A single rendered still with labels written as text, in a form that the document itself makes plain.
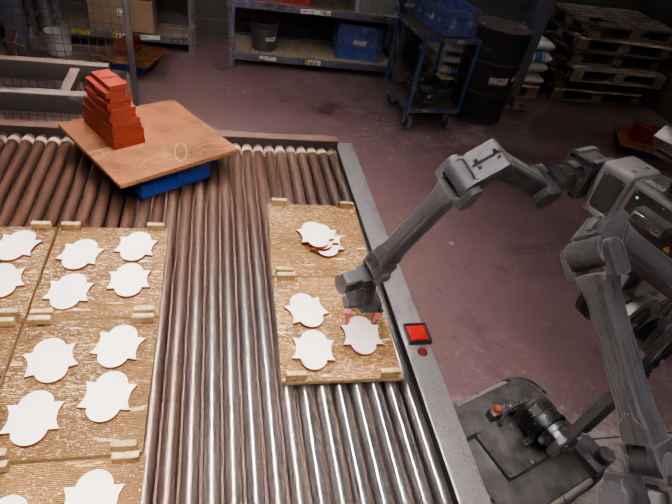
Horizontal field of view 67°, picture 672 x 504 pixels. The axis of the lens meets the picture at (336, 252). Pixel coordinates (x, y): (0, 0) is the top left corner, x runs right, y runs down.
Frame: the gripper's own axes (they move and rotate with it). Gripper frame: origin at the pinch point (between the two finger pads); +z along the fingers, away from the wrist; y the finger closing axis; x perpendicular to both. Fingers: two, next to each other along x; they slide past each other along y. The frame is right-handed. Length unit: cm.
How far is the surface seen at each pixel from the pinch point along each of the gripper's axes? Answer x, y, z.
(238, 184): -76, 37, -7
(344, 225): -50, -3, -5
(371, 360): 13.1, -1.6, 3.3
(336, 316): -3.8, 6.5, 1.0
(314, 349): 10.0, 15.0, 1.6
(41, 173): -77, 111, -8
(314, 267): -25.9, 11.2, -2.0
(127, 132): -78, 79, -26
